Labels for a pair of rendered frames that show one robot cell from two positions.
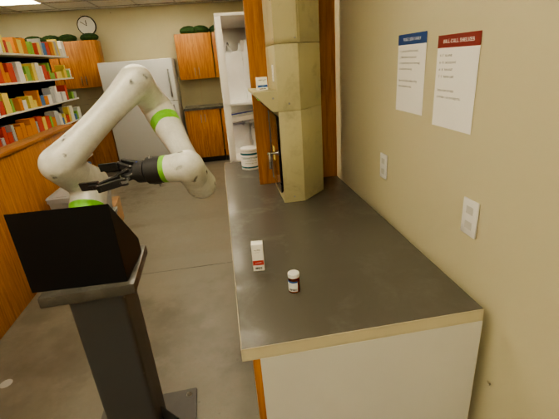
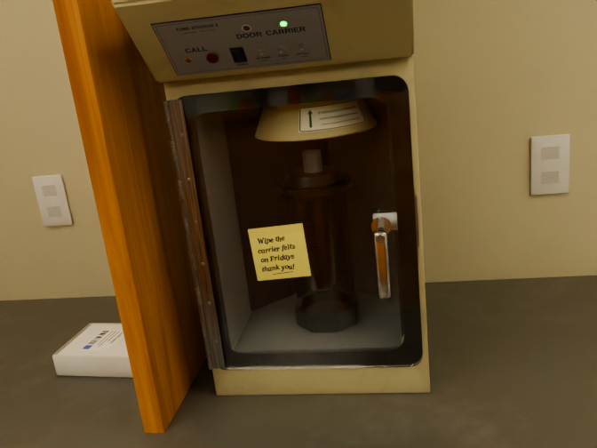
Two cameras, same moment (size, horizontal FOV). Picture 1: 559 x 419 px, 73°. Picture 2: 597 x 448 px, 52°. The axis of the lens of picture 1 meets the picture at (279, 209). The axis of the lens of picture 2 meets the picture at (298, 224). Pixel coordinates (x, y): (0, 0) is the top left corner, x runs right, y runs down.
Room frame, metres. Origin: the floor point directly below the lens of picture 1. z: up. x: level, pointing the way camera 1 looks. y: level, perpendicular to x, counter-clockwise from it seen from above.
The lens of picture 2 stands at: (1.78, 0.74, 1.45)
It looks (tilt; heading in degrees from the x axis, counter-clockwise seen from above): 17 degrees down; 288
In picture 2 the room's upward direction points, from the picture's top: 6 degrees counter-clockwise
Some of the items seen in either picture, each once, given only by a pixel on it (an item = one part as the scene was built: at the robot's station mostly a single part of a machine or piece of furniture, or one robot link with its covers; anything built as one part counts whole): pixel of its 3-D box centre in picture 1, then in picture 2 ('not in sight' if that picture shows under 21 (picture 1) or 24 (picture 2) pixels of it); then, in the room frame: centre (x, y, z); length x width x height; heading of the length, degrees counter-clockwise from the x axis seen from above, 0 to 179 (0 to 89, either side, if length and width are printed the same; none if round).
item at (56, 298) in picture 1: (98, 273); not in sight; (1.29, 0.72, 0.92); 0.32 x 0.32 x 0.04; 10
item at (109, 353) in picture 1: (125, 366); not in sight; (1.29, 0.72, 0.45); 0.48 x 0.48 x 0.90; 10
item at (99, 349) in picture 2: not in sight; (113, 348); (2.41, -0.08, 0.96); 0.16 x 0.12 x 0.04; 3
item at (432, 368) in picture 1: (302, 282); not in sight; (1.85, -0.10, 0.45); 2.05 x 0.67 x 0.90; 8
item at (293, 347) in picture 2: (275, 150); (301, 236); (2.02, 0.00, 1.19); 0.30 x 0.01 x 0.40; 7
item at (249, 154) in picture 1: (249, 157); not in sight; (2.62, 0.18, 1.02); 0.13 x 0.13 x 0.15
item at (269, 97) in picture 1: (262, 99); (270, 28); (2.01, 0.05, 1.46); 0.32 x 0.11 x 0.10; 8
